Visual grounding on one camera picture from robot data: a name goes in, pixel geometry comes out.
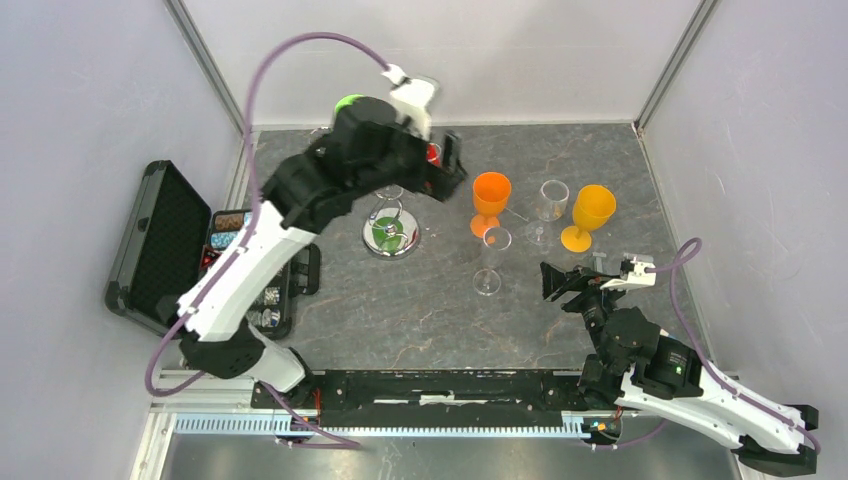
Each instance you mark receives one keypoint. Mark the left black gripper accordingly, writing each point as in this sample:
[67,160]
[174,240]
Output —
[441,182]

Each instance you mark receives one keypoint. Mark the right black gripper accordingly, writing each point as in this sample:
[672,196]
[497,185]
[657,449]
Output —
[556,280]

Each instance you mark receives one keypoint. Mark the orange wine glass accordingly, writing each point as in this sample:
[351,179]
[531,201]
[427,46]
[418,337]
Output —
[490,195]

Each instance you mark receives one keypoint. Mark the clear wine glass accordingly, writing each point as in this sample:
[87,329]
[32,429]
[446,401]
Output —
[496,241]
[548,206]

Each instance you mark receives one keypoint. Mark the clear wine glass front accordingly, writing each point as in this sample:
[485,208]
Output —
[548,206]

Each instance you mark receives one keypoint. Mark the yellow wine glass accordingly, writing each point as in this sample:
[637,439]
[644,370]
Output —
[593,207]

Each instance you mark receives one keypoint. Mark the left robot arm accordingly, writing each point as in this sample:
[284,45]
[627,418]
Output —
[370,145]

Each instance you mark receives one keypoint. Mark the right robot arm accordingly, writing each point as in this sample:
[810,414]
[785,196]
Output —
[636,364]

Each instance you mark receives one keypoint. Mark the red wine glass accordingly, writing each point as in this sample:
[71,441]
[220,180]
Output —
[434,154]

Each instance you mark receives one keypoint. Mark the chrome wine glass rack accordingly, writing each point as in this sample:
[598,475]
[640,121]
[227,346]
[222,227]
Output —
[390,232]

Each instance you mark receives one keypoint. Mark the green wine glass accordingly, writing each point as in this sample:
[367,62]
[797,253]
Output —
[344,102]

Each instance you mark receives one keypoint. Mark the black poker chip case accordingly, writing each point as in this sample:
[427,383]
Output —
[173,238]

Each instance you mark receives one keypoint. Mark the grey metal bracket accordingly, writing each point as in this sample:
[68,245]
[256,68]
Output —
[598,261]

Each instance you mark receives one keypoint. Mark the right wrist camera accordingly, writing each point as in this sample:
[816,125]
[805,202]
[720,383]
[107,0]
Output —
[636,272]

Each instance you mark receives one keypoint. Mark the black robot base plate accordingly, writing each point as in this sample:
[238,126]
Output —
[444,398]

